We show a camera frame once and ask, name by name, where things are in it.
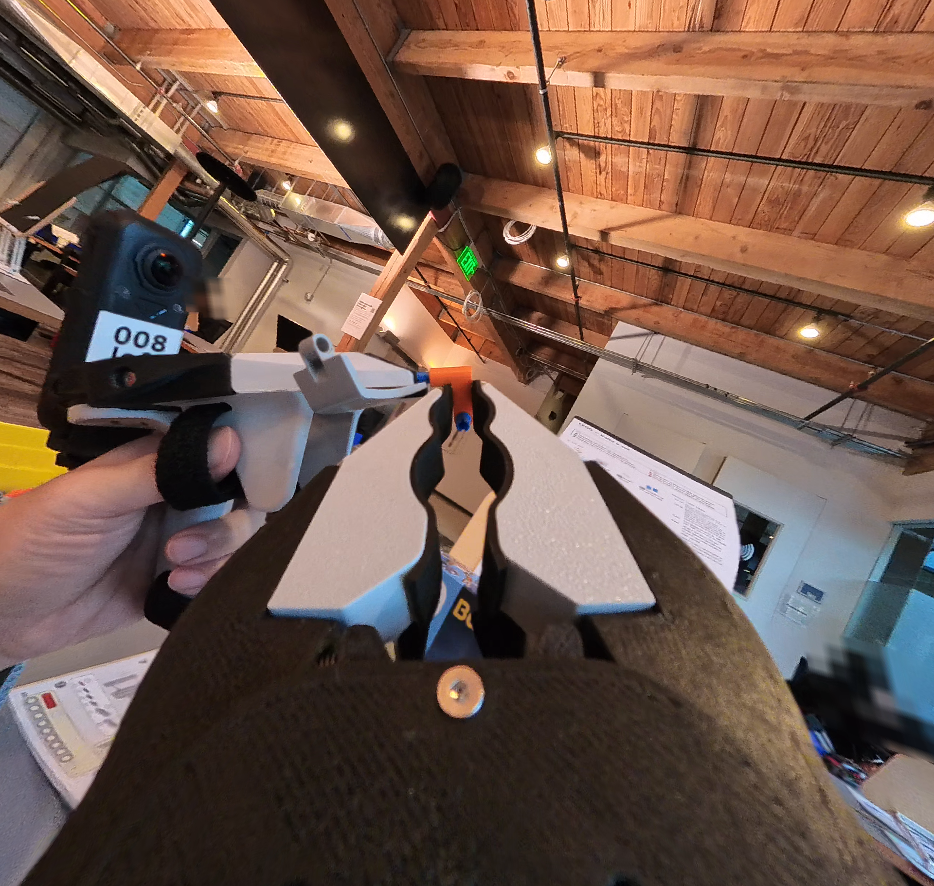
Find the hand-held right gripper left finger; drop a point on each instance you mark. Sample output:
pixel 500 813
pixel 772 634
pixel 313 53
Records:
pixel 350 536

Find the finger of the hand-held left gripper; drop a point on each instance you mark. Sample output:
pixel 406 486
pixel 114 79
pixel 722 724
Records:
pixel 263 372
pixel 328 441

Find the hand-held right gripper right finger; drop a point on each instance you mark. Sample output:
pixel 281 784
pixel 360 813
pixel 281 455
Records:
pixel 569 536

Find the grey curved building piece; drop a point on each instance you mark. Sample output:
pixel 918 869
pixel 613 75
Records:
pixel 339 386

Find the orange connector with blue pins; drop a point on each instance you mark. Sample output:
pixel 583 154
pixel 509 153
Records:
pixel 452 377

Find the person's left hand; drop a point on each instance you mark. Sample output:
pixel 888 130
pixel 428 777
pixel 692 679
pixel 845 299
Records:
pixel 73 550

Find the white instruction poster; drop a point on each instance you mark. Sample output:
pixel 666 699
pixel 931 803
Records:
pixel 657 492

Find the white paper notice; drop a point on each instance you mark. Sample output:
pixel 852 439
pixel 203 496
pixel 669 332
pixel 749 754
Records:
pixel 361 315

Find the blue robot kit box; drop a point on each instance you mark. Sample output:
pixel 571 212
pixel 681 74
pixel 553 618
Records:
pixel 456 612

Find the yellow plastic bin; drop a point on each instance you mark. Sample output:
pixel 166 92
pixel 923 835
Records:
pixel 25 455

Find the green exit sign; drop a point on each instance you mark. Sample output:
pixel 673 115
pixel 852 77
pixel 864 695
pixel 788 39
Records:
pixel 467 262

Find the black hanging panel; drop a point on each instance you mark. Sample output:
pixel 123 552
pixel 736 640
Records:
pixel 314 62

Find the open instruction booklet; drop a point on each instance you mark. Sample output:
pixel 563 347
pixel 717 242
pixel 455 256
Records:
pixel 66 725

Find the wooden post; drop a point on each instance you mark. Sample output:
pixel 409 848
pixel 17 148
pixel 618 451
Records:
pixel 394 280

